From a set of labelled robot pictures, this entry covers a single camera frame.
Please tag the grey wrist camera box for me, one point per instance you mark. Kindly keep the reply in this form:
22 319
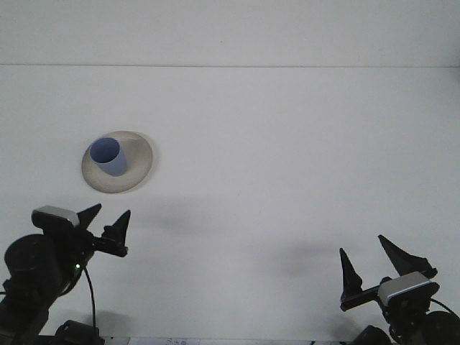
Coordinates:
406 287
54 215

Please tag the pale round plate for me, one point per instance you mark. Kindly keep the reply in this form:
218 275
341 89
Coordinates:
138 169

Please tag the pale blue cup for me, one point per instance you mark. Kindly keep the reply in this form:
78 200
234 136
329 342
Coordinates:
115 167

